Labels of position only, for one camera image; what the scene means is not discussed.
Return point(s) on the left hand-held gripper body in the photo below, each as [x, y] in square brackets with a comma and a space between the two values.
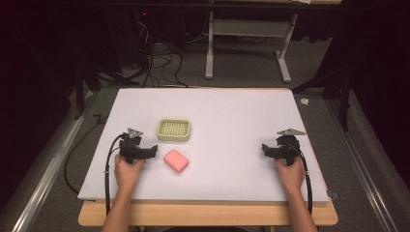
[130, 149]

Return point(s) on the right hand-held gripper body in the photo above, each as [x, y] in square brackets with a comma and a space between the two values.
[286, 146]

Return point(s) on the person's left hand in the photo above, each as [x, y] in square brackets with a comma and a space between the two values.
[128, 174]

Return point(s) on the person's right hand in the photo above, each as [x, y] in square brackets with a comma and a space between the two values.
[291, 175]

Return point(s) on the pink soap bar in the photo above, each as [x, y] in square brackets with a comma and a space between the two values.
[176, 160]

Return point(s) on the beige soap dish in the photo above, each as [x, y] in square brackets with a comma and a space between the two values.
[173, 130]

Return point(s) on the small white scrap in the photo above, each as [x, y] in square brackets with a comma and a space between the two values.
[304, 101]

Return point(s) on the white table mat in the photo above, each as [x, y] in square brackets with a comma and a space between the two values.
[212, 116]

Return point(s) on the grey table clip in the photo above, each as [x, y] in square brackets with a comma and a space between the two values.
[332, 194]

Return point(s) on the black metal stand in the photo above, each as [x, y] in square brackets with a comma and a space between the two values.
[96, 77]
[338, 93]

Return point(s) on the wooden table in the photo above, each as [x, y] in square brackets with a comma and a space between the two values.
[206, 214]

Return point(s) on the dark computer tower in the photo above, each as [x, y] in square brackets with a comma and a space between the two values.
[129, 35]

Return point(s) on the metal floor rail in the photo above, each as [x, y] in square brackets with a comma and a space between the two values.
[48, 174]
[357, 167]

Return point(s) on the white desk frame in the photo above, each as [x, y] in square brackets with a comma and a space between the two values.
[251, 29]

